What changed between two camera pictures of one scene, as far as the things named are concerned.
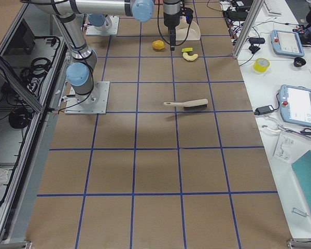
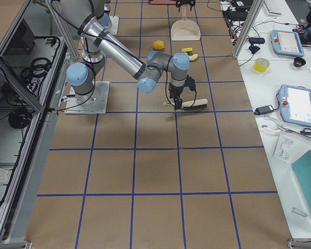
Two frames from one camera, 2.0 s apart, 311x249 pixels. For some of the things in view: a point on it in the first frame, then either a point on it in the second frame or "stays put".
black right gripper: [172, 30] → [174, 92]
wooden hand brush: [197, 105] stays put
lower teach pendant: [298, 105] stays put
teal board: [308, 176] stays put
